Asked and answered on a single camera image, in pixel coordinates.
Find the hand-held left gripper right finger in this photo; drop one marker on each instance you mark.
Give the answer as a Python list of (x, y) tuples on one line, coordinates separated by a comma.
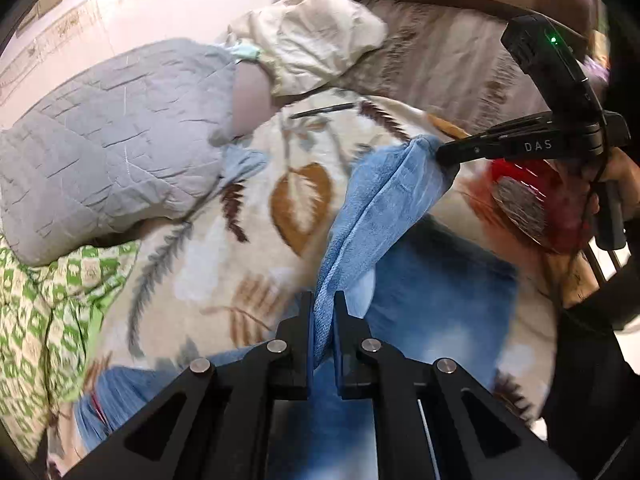
[(340, 340)]

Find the cream pillow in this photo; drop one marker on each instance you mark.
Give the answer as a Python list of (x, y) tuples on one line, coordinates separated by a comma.
[(310, 40)]

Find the grey quilted pillow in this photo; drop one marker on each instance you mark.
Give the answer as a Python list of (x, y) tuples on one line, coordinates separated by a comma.
[(115, 135)]

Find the brown striped bedcover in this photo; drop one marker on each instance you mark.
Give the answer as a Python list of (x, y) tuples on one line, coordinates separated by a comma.
[(450, 60)]

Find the blue denim pants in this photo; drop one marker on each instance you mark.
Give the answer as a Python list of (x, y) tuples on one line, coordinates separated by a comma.
[(395, 185)]

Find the green patterned cloth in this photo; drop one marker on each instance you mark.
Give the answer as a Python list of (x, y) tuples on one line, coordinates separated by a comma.
[(45, 320)]

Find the person's dark clothing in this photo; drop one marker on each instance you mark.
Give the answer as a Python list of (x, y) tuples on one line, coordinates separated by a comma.
[(595, 370)]

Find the person's right hand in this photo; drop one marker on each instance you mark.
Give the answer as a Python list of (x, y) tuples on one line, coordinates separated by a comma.
[(629, 175)]

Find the leaf-printed cream blanket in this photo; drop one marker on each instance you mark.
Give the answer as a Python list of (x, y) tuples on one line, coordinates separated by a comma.
[(280, 140)]

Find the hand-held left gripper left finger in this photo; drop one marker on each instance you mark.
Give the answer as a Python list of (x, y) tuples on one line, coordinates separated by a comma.
[(308, 332)]

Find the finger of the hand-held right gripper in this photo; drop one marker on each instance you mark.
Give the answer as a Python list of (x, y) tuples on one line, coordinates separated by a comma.
[(545, 122), (470, 150)]

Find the light teal cloth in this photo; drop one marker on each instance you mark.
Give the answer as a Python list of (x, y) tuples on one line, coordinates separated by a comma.
[(247, 52)]

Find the pale blue cloth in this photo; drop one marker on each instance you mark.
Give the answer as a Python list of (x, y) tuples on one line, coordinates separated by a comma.
[(245, 165)]

